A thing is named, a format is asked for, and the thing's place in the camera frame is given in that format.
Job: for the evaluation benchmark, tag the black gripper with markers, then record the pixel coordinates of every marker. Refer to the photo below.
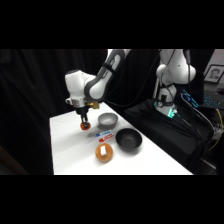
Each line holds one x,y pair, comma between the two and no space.
82,111

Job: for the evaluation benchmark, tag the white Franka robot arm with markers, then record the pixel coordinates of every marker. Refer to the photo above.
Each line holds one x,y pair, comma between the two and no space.
96,83

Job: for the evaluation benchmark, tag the grey bowl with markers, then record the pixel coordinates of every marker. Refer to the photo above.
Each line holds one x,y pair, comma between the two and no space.
107,122

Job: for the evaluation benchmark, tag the brown wooden bowl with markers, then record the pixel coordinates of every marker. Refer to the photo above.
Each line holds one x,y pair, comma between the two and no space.
104,158

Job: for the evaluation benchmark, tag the black bowl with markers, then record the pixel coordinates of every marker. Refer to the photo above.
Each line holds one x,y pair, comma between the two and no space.
128,140

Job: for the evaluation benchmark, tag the blue marker pen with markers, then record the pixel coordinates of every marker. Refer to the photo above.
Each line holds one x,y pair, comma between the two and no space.
104,134

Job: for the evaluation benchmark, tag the red marker pen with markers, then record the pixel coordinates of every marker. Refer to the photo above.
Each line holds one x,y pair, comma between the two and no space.
106,138

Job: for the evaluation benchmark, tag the small white cube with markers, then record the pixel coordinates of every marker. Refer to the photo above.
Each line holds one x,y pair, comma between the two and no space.
103,150

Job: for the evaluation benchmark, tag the black curtain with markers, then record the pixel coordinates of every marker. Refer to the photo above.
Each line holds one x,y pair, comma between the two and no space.
33,100

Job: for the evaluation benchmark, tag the black cloth covered stand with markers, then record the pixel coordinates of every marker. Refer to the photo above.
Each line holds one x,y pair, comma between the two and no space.
160,130

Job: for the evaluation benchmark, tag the small green light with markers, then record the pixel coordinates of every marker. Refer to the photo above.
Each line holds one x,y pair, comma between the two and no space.
171,113

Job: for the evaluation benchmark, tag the keyboard with cyan lights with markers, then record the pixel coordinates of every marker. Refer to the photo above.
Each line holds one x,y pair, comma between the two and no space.
210,100

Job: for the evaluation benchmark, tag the framed portrait picture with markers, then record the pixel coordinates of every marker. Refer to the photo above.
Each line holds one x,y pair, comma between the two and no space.
214,74

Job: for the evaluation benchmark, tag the gold wrist camera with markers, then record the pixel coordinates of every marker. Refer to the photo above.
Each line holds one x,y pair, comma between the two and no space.
94,105

